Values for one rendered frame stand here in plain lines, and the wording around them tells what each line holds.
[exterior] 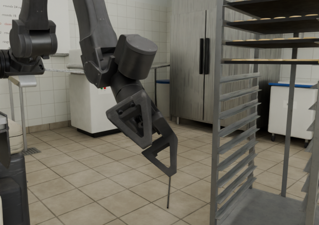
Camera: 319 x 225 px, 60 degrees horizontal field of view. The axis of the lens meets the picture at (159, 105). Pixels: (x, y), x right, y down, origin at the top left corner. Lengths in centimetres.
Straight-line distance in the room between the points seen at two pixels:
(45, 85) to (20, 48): 365
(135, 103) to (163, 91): 471
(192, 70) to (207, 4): 94
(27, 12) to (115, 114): 47
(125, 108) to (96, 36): 19
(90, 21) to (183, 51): 372
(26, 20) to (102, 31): 29
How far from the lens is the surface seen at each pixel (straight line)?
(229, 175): 167
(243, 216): 182
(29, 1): 79
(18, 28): 81
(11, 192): 111
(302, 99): 365
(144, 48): 47
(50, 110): 451
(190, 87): 418
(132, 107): 41
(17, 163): 125
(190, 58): 416
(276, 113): 378
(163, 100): 515
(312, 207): 141
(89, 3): 57
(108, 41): 56
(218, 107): 140
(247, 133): 186
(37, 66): 96
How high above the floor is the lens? 106
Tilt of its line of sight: 9 degrees down
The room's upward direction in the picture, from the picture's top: straight up
